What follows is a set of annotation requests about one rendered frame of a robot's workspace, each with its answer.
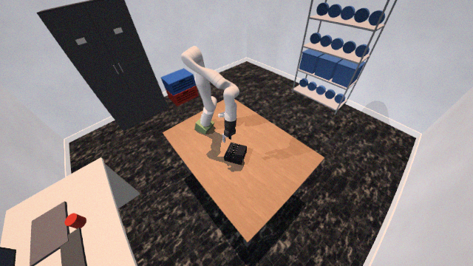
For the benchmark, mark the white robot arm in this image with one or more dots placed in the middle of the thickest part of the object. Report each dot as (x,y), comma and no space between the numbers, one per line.
(193,59)

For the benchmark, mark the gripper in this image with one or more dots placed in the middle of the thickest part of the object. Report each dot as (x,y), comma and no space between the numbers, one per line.
(230,124)

